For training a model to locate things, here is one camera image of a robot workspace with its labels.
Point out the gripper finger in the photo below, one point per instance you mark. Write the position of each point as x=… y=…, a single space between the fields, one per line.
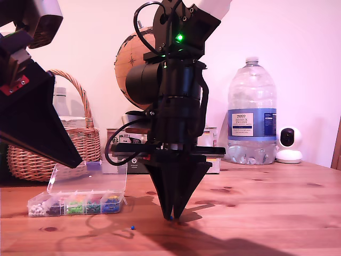
x=32 y=148
x=34 y=112

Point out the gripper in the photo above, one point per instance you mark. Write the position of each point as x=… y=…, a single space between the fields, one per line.
x=175 y=122

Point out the pile of pink pins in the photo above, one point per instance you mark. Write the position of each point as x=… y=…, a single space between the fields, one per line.
x=61 y=199

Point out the pile of white pins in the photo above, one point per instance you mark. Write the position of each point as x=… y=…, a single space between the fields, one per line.
x=36 y=210

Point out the pile of yellow pins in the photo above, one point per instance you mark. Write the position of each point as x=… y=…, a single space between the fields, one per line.
x=113 y=197

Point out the pile of black pins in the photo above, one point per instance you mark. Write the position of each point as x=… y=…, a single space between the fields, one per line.
x=56 y=211

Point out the pile of orange pins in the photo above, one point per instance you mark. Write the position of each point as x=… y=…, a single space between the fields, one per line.
x=77 y=199

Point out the pile of blue pins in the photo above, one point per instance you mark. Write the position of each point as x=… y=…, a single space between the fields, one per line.
x=110 y=207

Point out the pile of light green pins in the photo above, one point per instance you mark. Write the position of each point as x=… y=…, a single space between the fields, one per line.
x=76 y=209

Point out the pile of red pins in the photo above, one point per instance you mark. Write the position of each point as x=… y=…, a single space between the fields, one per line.
x=97 y=198

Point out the pile of dark green pins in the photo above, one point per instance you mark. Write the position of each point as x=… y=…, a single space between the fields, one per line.
x=93 y=208

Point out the bottle with white cap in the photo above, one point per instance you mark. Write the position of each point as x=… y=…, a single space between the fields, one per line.
x=60 y=92

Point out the dark green bag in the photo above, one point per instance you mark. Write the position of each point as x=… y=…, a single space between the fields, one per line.
x=3 y=165

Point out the white cardboard box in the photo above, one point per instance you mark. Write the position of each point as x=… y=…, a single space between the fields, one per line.
x=74 y=122

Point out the dark green cardboard tray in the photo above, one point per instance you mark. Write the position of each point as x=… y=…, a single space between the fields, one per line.
x=133 y=168

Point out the wicker basket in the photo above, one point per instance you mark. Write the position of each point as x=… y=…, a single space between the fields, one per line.
x=88 y=149

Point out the clear plastic pin box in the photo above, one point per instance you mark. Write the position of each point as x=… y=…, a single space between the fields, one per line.
x=88 y=178

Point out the clear case with blue latch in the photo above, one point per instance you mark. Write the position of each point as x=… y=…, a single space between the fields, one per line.
x=93 y=166

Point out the cork globe on stand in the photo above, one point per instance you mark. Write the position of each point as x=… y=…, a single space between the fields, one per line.
x=125 y=61

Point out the large clear water bottle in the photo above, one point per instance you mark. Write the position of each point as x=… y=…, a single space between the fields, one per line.
x=253 y=93

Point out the wooden chair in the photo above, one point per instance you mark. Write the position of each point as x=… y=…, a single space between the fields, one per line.
x=336 y=157

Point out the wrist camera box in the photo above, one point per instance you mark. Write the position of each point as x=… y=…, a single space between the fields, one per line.
x=48 y=10
x=133 y=117

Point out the small white round camera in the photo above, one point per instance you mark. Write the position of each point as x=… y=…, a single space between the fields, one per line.
x=289 y=157

